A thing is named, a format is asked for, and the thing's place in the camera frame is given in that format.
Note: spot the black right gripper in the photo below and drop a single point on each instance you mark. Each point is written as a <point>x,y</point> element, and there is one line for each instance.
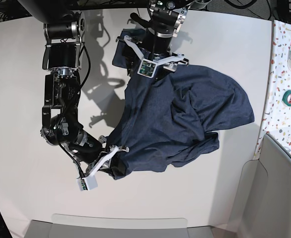
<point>80,146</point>

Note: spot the terrazzo patterned side table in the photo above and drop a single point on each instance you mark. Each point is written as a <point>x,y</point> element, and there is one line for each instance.
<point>276,118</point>

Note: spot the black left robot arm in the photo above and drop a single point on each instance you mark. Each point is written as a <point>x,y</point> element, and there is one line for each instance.
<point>195,5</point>

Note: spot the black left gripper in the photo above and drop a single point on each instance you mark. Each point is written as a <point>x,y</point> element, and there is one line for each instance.
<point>166,18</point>

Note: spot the green tape roll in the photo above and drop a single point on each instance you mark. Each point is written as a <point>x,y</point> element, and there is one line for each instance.
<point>287,98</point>

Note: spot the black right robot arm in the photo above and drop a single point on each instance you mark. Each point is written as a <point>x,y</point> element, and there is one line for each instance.
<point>74,59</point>

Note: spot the navy blue t-shirt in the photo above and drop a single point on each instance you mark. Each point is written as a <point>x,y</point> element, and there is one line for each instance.
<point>175,119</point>

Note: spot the grey plastic bin front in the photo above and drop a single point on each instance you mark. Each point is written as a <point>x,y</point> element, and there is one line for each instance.
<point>67,226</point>

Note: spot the grey plastic bin right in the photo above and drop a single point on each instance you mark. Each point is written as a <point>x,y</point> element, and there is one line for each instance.
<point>262,206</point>

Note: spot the grey plastic bin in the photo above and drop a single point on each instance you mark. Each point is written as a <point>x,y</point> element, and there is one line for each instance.
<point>262,206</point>
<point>67,226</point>

